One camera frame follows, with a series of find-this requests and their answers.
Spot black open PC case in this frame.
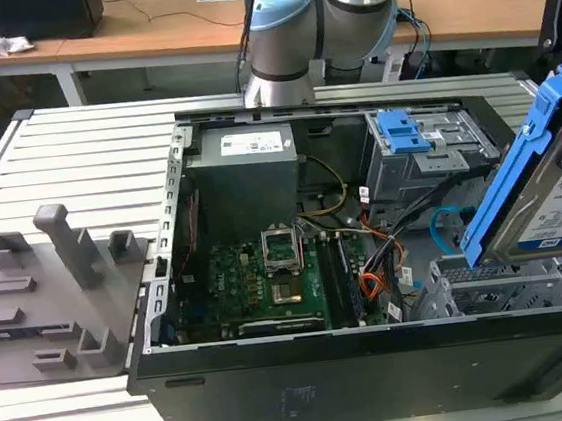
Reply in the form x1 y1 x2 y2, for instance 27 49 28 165
99 70 562 421

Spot grey parts rack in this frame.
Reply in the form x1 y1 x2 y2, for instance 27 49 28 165
0 194 164 390

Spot CPU socket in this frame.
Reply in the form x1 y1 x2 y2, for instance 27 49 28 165
269 276 306 309

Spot orange and red wires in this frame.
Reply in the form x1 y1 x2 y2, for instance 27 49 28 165
359 267 398 307

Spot black graphics card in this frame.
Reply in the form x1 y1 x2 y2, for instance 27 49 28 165
235 313 326 340

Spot blue flat disk wire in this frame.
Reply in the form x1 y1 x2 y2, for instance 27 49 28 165
427 203 481 259

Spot crumpled white paper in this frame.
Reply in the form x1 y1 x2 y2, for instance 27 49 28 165
0 22 37 58

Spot metal socket cover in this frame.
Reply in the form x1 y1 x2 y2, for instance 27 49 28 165
259 224 304 277

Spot green motherboard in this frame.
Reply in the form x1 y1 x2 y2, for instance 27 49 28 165
171 224 389 347

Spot grey optical drive cage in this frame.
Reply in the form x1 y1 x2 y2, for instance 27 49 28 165
354 96 507 209

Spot grey power supply unit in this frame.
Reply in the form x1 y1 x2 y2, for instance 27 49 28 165
179 121 306 231

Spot blue plastic cage latch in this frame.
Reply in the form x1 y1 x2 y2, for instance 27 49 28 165
375 106 432 158

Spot grey metal disk bay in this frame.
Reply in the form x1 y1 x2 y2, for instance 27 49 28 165
405 243 562 324

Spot black bag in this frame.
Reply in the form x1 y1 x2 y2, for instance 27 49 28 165
0 0 108 48

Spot hard disk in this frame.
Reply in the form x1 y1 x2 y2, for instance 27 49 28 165
442 64 562 273

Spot black robot arm cables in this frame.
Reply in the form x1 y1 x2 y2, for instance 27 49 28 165
227 0 276 96

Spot yellow and black wires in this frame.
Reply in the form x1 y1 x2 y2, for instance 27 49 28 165
289 150 352 220

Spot blue robot arm cable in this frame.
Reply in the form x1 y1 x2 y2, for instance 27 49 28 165
368 0 436 72

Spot black wire bundle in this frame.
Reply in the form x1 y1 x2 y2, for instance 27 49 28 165
351 161 512 286

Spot wooden desk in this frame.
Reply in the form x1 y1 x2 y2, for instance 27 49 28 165
0 0 562 103

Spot black RAM slot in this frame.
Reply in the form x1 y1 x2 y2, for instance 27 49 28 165
334 230 370 328
327 231 360 329
312 233 343 332
319 232 351 331

